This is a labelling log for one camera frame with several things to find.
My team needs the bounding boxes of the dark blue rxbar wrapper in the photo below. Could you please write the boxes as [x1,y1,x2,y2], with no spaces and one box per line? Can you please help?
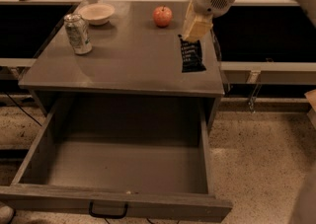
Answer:
[179,36,206,73]

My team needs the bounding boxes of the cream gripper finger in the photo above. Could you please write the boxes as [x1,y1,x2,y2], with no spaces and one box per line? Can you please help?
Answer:
[182,3,213,42]

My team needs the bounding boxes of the black drawer handle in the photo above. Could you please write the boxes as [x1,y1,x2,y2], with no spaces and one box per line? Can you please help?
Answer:
[88,201,128,219]

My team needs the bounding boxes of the open grey top drawer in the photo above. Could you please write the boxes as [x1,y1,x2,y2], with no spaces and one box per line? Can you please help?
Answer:
[0,94,232,222]

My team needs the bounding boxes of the black cable on floor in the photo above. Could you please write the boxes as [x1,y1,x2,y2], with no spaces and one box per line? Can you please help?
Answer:
[3,91,43,127]

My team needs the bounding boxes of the white bowl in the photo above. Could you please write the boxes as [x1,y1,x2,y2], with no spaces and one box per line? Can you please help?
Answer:
[78,3,115,26]

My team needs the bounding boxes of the red apple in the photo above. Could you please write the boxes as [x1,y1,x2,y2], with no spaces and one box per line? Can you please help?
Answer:
[152,6,173,28]

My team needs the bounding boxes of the grey cabinet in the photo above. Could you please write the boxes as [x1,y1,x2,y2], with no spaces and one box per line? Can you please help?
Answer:
[19,0,224,125]

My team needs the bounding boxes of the silver soda can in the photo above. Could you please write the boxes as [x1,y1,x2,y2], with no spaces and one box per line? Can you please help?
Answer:
[64,14,92,55]

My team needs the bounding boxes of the white shoe tip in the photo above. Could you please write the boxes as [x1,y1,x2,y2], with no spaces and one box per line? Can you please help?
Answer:
[0,205,15,224]

